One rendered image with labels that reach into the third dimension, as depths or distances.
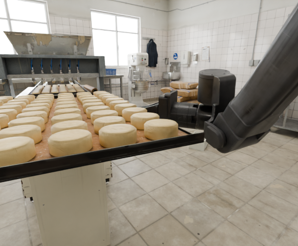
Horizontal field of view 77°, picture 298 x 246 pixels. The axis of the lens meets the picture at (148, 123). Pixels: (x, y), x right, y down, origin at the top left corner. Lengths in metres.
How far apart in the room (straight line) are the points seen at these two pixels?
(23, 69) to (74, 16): 3.56
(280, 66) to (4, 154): 0.31
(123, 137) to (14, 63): 1.49
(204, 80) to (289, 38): 0.16
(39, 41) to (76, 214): 1.16
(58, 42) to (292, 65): 1.51
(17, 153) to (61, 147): 0.04
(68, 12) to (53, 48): 3.47
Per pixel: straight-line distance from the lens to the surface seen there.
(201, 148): 2.66
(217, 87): 0.36
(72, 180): 1.03
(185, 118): 0.41
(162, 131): 0.26
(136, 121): 0.31
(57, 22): 4.98
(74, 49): 1.64
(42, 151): 0.27
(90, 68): 1.67
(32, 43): 1.63
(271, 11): 4.73
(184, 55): 5.71
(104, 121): 0.30
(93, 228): 1.24
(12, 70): 1.68
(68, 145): 0.23
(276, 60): 0.27
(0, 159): 0.24
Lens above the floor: 1.11
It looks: 17 degrees down
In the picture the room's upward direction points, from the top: straight up
